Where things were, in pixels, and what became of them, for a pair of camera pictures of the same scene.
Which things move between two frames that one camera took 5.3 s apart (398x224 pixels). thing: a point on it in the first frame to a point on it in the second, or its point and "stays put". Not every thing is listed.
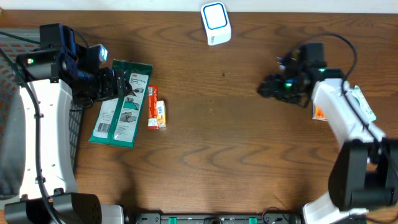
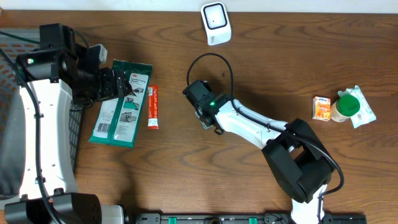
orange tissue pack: x=320 y=112 stays put
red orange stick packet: x=153 y=98 stays put
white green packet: x=117 y=120 stays put
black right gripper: x=271 y=88 to x=199 y=116
